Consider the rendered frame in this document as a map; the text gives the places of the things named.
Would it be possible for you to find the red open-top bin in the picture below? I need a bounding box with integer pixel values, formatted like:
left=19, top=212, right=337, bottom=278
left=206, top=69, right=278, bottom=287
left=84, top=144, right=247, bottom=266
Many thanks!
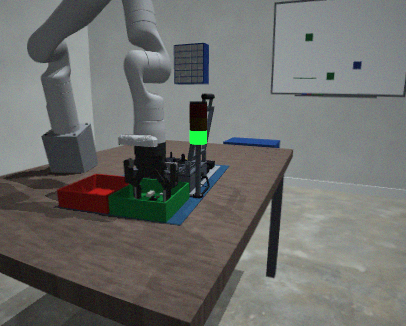
left=57, top=174, right=129, bottom=214

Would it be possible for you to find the green circuit board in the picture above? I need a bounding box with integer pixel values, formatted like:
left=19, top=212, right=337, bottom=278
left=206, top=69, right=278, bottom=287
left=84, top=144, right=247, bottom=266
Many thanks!
left=140, top=191, right=163, bottom=202

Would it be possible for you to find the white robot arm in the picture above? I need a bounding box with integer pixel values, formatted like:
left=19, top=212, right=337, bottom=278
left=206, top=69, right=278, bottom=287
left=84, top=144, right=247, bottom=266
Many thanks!
left=27, top=0, right=171, bottom=147

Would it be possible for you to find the green open-top bin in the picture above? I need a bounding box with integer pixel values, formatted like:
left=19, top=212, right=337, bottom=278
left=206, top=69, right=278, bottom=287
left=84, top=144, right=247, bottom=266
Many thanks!
left=108, top=178, right=190, bottom=222

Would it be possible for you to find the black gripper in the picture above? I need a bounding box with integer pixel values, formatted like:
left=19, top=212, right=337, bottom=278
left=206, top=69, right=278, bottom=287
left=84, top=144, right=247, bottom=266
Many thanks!
left=123, top=142, right=179, bottom=202

